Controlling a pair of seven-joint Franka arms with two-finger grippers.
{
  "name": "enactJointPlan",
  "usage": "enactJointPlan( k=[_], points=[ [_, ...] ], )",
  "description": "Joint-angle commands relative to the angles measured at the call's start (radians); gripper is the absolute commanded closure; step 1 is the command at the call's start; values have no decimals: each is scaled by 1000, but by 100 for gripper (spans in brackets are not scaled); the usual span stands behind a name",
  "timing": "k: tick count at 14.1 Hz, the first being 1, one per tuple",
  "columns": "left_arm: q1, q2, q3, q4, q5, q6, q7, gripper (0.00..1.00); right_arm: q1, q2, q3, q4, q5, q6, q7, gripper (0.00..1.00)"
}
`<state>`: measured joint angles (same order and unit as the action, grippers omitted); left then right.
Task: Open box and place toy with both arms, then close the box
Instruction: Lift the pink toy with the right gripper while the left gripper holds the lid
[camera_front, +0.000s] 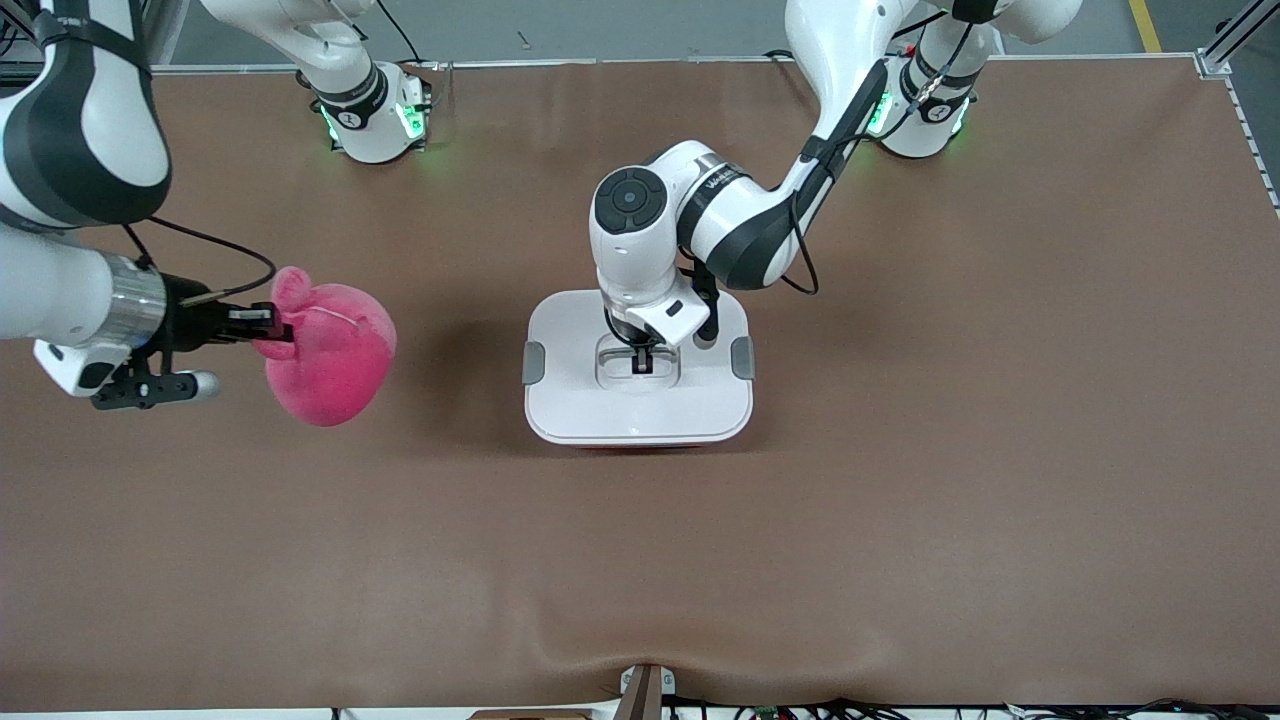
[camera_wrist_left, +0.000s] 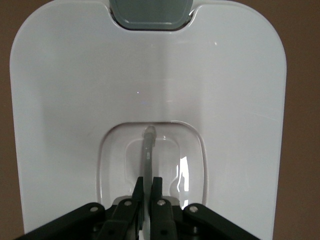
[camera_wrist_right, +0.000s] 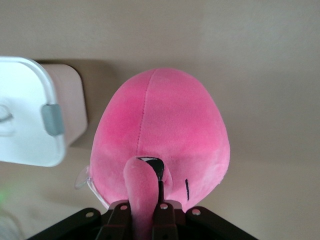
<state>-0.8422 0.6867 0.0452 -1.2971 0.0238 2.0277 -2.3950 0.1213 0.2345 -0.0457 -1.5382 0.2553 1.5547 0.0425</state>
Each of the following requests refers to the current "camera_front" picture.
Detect white box lid grey latches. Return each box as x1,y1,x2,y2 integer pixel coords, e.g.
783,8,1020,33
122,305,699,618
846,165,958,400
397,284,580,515
522,290,756,447

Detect pink plush toy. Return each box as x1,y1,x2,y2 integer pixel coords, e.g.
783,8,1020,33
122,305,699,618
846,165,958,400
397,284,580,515
252,265,398,428

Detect brown table mat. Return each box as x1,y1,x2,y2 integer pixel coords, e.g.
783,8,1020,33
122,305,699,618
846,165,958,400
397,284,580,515
0,55,1280,713

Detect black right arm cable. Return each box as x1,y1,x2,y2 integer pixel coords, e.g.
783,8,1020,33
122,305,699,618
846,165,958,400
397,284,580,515
120,215,278,306

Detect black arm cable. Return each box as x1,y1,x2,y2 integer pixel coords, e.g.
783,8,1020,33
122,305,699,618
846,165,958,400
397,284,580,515
120,215,278,306
780,0,1001,296

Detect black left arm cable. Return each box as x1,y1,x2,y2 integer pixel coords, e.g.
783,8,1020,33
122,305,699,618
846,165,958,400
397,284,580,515
780,0,1001,296

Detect silver metal bracket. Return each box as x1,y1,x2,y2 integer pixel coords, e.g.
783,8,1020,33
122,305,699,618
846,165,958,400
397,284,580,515
618,665,677,698

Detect brown upright post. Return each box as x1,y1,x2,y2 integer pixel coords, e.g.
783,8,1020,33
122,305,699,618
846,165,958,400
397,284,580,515
622,664,663,720

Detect white perforated table rail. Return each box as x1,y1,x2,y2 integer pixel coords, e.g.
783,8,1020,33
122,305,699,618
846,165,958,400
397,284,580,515
1222,75,1280,219

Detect aluminium frame profile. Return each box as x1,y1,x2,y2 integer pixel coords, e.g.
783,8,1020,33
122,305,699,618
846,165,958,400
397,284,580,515
1195,0,1280,79

